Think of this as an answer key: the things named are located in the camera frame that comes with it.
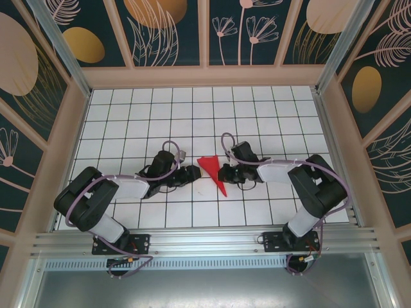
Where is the red paper sheet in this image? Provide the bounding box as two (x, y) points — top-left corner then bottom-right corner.
(196, 155), (229, 198)

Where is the grey metal sheet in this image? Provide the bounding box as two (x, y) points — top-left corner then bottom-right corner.
(19, 253), (398, 308)

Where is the small black circuit board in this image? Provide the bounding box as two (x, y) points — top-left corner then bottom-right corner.
(107, 256), (139, 269)

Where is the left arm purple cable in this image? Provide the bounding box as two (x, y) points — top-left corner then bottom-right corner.
(66, 140), (182, 280)

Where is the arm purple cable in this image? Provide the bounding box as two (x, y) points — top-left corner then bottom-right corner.
(221, 132), (350, 277)
(66, 140), (182, 280)

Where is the long aluminium mounting rail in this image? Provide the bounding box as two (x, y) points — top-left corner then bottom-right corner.
(30, 227), (383, 257)

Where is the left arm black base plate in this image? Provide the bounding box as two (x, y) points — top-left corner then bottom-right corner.
(91, 233), (152, 256)

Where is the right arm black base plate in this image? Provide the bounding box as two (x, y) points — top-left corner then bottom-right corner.
(262, 231), (322, 254)

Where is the slotted grey cable duct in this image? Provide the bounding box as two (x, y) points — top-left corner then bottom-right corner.
(44, 259), (289, 271)

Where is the aluminium side rail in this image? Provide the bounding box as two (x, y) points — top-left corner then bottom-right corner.
(313, 89), (363, 227)

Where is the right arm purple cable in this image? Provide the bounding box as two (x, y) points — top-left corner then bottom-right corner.
(221, 132), (350, 277)

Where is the aluminium corner post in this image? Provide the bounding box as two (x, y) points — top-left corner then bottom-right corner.
(316, 0), (375, 94)
(26, 0), (92, 97)

